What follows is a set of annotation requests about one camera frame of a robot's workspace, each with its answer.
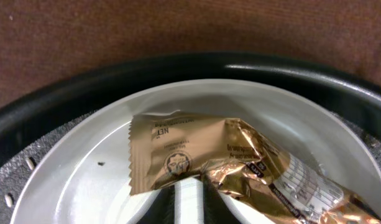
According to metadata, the grey plate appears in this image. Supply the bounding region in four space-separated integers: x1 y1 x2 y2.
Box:
11 79 381 223

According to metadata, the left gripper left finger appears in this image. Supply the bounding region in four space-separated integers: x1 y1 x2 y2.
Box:
137 186 175 224

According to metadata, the gold snack wrapper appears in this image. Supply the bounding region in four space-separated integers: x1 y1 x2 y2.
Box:
129 111 381 223

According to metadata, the round black tray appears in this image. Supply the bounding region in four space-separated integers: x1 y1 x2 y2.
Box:
0 52 381 223

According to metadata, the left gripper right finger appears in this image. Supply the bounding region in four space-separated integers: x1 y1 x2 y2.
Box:
202 180 240 224

